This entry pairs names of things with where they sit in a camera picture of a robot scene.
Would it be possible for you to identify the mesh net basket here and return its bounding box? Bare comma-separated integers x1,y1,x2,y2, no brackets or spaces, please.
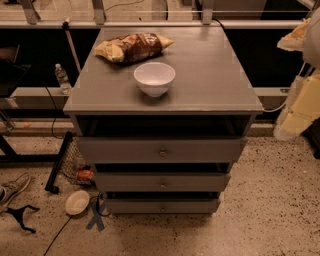
59,138,94,185

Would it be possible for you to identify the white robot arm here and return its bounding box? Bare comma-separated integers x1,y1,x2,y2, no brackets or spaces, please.
273,8,320,140

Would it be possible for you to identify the white bowl on floor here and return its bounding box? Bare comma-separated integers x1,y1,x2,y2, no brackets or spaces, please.
65,190,90,215

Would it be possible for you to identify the grey bottom drawer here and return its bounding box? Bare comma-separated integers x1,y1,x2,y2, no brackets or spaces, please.
105,199,220,214

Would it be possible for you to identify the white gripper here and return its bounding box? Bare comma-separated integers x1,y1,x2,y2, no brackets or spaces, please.
273,18,320,141

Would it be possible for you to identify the white bowl on cabinet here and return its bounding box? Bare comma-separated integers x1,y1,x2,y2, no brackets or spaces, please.
134,62,176,97

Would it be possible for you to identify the brown yellow chip bag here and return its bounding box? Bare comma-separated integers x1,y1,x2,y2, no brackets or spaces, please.
94,33,174,63

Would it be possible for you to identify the orange can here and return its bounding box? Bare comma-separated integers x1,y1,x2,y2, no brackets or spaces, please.
76,170,93,181

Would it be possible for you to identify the grey drawer cabinet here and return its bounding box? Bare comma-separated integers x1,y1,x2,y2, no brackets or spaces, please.
64,26,263,203

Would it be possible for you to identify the grey sneaker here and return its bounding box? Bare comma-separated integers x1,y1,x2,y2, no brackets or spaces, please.
0,173,31,211

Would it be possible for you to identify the grey middle drawer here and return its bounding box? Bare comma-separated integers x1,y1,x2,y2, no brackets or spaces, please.
94,173,231,192

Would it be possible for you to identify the grey drawer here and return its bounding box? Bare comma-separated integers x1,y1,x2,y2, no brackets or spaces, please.
94,173,231,192
105,199,220,214
78,137,247,163

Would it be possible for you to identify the black bracket on floor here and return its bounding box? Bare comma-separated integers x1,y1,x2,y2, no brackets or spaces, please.
5,205,39,234

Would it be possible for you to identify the clear plastic water bottle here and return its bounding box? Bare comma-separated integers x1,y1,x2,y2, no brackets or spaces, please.
55,63,72,95

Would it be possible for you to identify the white cable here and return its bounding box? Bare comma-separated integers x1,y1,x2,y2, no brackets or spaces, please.
263,99,288,113

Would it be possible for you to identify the grey top drawer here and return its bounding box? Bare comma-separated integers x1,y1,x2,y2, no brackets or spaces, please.
78,137,247,163

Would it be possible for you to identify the black metal bar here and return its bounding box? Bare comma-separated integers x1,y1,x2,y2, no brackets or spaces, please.
45,132,72,194

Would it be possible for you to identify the black cable on floor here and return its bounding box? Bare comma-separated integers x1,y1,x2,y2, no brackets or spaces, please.
43,192,111,256

